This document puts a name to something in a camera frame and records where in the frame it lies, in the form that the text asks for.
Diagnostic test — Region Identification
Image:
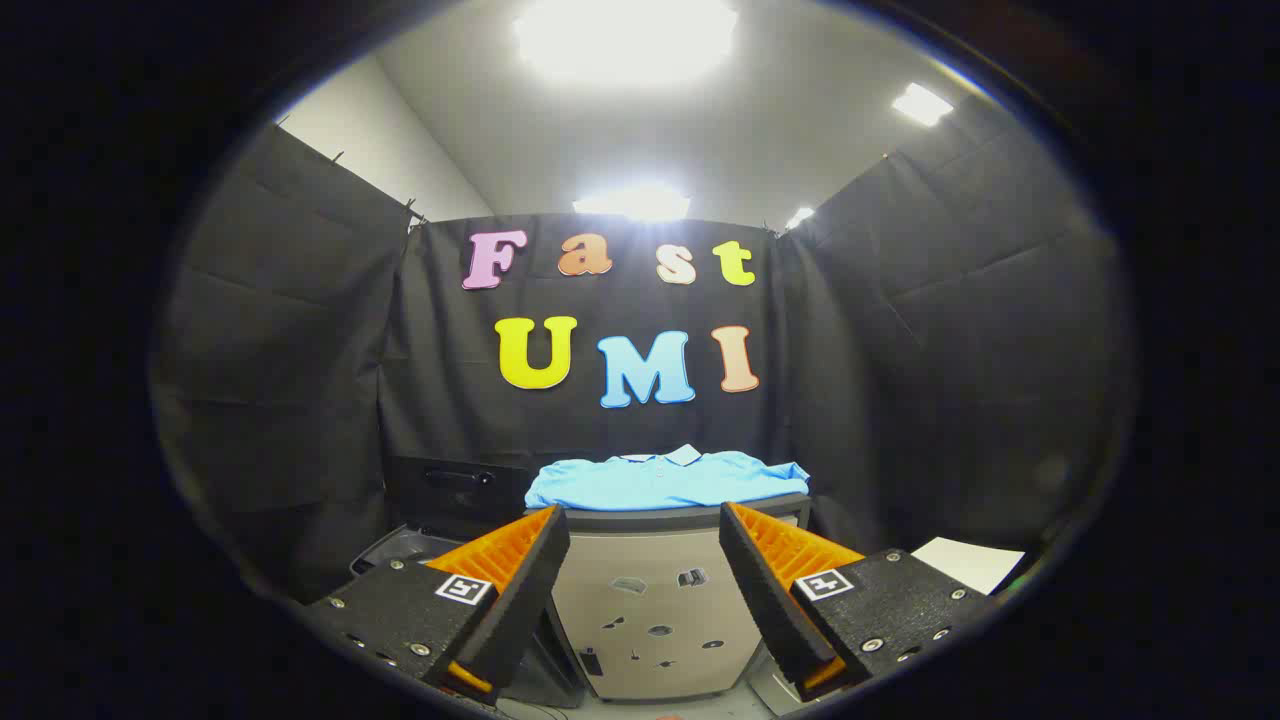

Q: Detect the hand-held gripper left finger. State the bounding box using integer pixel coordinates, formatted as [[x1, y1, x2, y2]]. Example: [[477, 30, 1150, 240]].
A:
[[305, 505, 571, 703]]

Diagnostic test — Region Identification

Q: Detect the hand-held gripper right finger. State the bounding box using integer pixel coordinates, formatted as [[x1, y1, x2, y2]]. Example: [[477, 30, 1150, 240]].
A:
[[718, 502, 993, 703]]

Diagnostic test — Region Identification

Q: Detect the beige cabinet with grey top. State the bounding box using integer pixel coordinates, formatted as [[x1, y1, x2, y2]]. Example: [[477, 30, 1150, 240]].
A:
[[545, 493, 813, 701]]

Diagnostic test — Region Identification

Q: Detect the large ceiling light panel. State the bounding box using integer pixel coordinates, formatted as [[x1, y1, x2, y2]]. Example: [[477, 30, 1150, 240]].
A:
[[513, 0, 741, 89]]

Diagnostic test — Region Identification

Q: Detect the grey washing machine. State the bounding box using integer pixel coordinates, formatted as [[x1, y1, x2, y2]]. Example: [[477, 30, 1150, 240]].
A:
[[348, 525, 591, 711]]

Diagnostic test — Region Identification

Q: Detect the light blue polo shirt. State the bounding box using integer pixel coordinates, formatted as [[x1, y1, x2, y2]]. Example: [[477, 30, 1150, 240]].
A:
[[525, 445, 811, 511]]

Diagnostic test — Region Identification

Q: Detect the black backdrop cloth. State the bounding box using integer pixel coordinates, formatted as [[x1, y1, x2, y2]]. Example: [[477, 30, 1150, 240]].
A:
[[150, 120, 1136, 606]]

